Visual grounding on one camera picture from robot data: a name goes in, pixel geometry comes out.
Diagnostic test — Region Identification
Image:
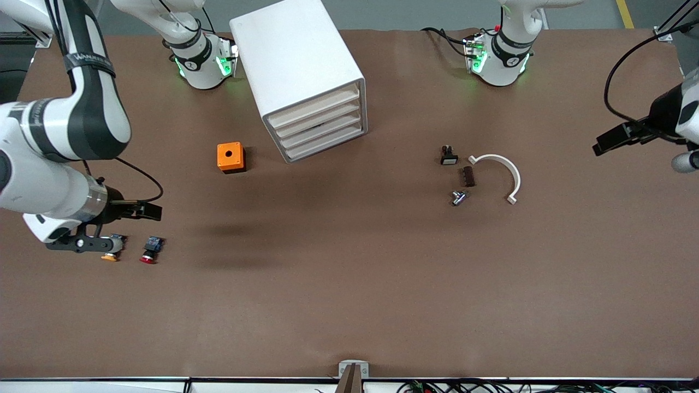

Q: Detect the aluminium frame post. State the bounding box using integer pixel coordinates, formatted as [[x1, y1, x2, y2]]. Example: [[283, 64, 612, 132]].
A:
[[654, 0, 699, 42], [0, 22, 55, 49]]

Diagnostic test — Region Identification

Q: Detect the yellow cap push button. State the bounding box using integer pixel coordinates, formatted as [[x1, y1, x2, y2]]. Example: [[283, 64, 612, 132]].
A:
[[100, 234, 128, 263]]

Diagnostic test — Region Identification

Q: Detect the white table edge rail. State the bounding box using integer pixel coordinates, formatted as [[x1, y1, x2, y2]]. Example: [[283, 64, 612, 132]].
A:
[[0, 377, 699, 393]]

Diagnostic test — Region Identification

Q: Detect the orange box with hole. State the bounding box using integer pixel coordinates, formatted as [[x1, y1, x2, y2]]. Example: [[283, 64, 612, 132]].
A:
[[217, 142, 247, 174]]

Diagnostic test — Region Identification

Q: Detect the red mushroom push button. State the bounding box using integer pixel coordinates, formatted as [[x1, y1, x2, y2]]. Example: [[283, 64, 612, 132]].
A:
[[139, 236, 165, 265]]

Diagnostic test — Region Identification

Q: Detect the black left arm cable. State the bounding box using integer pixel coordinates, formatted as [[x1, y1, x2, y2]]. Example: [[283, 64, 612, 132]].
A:
[[603, 21, 699, 144]]

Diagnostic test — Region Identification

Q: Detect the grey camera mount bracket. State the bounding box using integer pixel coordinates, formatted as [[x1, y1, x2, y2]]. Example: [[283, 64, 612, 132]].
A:
[[335, 360, 370, 393]]

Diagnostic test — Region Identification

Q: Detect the white curved plastic bracket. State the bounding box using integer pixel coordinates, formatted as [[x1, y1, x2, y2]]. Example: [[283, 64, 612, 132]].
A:
[[468, 154, 522, 205]]

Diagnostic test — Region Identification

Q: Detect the tangled cable bundle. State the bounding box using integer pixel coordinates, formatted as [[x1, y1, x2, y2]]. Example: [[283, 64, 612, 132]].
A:
[[396, 379, 699, 393]]

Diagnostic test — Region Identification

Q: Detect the black base cable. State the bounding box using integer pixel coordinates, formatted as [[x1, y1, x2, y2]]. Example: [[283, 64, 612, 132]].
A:
[[420, 26, 473, 58]]

